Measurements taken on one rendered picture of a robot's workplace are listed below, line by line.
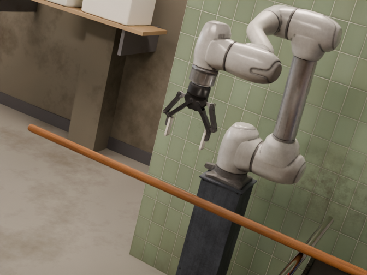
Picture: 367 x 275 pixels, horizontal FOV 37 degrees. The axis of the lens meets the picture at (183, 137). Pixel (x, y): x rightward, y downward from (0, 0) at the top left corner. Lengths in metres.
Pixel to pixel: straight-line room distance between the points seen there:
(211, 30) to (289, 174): 0.87
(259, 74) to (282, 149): 0.71
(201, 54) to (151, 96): 3.21
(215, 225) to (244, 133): 0.46
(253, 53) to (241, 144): 0.79
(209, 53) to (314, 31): 0.57
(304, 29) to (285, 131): 0.44
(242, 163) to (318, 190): 0.67
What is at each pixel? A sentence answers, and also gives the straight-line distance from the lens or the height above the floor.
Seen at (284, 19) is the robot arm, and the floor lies 1.78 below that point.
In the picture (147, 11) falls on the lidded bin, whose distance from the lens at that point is 4.46.
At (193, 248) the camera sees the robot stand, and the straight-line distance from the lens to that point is 2.67.
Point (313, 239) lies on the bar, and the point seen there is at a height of 1.17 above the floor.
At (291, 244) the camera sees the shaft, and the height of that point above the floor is 1.19.
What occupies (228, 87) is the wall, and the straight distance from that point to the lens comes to 3.06.
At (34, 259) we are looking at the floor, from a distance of 3.50.
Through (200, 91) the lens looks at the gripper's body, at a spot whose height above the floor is 1.52.
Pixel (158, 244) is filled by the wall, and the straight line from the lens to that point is 3.55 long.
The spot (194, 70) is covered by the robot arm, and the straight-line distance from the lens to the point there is 1.80.
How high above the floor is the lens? 1.95
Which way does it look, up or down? 19 degrees down
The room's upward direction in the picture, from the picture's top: 14 degrees clockwise
